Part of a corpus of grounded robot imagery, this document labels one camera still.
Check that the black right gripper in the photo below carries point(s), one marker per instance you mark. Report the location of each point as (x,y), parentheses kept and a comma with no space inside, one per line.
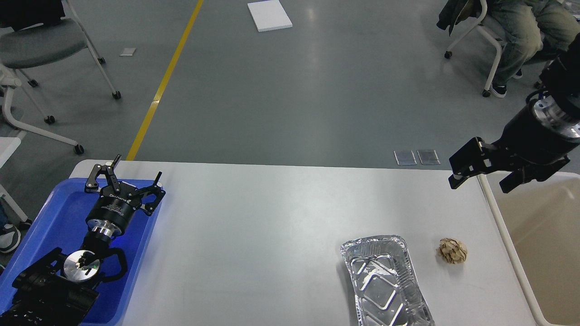
(538,148)

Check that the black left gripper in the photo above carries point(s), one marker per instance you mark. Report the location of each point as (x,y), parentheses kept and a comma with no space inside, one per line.
(115,206)

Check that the aluminium foil tray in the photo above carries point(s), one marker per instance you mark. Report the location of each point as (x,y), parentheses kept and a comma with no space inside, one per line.
(386,290)

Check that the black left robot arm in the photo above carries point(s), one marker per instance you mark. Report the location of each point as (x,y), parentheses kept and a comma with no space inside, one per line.
(80,259)

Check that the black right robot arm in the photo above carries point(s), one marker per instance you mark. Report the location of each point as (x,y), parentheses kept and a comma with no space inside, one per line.
(560,92)

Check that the right clear floor plate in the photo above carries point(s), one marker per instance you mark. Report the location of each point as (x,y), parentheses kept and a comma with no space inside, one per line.
(428,157)

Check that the clear floor plate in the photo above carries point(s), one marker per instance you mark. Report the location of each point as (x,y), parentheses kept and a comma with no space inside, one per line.
(428,157)
(405,157)

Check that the beige plastic bin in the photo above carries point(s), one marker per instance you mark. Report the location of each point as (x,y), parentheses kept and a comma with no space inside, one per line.
(540,226)

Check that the blue plastic tray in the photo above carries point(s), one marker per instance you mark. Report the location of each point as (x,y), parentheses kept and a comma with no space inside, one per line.
(61,223)

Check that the left clear floor plate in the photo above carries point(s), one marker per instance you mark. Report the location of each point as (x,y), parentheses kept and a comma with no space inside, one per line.
(405,157)

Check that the crumpled brown paper ball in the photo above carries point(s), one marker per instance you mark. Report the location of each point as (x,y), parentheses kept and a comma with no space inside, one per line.
(453,251)

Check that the white side table corner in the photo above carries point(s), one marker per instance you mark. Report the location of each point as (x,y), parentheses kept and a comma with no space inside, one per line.
(7,147)

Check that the person in blue jeans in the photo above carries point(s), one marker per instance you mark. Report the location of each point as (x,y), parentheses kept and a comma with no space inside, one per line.
(10,236)

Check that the seated person in green trousers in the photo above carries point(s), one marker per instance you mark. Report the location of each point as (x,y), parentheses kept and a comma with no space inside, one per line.
(532,28)

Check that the grey office chair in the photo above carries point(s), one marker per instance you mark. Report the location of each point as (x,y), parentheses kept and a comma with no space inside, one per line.
(43,32)

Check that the white board on floor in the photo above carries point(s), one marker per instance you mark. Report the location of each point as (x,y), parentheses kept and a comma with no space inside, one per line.
(269,15)

